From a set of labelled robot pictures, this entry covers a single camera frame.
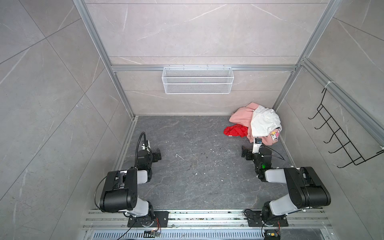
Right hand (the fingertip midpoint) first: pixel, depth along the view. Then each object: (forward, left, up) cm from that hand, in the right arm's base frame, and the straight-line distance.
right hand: (249, 144), depth 95 cm
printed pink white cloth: (+6, -18, +1) cm, 19 cm away
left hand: (0, +65, +1) cm, 65 cm away
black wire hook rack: (-12, -32, +25) cm, 42 cm away
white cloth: (+18, -14, +4) cm, 23 cm away
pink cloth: (+27, -3, -1) cm, 28 cm away
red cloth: (+14, +5, -2) cm, 15 cm away
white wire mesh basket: (+39, +33, +24) cm, 56 cm away
